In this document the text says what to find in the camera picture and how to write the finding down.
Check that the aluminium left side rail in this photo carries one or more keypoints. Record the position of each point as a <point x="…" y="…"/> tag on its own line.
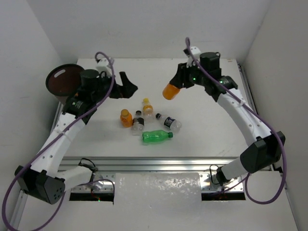
<point x="33" y="178"/>

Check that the crushed green bottle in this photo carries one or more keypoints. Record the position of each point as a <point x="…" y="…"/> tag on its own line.
<point x="156" y="136"/>

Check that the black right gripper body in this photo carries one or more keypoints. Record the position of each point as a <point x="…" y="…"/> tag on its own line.
<point x="197" y="77"/>

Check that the brown plastic waste bin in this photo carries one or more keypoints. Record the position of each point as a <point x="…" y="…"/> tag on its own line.
<point x="63" y="81"/>

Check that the orange bottle orange cap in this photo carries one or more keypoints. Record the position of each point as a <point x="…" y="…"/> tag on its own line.
<point x="170" y="91"/>

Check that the clear bottle yellow cap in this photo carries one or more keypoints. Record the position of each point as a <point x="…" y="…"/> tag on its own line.
<point x="147" y="109"/>

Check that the clear Pepsi bottle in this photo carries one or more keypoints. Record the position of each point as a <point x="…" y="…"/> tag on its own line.
<point x="168" y="122"/>

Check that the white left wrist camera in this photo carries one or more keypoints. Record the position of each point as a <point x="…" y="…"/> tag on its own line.
<point x="103" y="66"/>

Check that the aluminium right side rail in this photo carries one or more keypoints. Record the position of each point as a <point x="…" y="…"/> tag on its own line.
<point x="247" y="87"/>

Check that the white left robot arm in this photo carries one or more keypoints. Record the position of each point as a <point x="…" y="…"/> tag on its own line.
<point x="79" y="107"/>

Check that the small orange juice bottle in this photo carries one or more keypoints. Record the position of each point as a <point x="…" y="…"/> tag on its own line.
<point x="126" y="118"/>

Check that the aluminium rail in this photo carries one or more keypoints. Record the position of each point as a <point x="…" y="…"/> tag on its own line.
<point x="33" y="178"/>
<point x="247" y="87"/>
<point x="109" y="166"/>

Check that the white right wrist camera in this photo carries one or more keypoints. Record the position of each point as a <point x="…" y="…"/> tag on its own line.
<point x="193" y="54"/>

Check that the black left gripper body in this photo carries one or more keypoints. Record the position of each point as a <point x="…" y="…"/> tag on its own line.
<point x="118" y="89"/>

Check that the clear bottle black label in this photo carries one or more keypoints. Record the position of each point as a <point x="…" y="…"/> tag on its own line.
<point x="138" y="123"/>

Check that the aluminium front rail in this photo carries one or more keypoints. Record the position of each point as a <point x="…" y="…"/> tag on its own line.
<point x="109" y="166"/>

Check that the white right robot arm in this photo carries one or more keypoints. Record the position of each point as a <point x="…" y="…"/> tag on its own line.
<point x="203" y="69"/>

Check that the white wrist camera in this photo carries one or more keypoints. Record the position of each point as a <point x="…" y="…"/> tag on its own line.
<point x="103" y="66"/>
<point x="193" y="54"/>

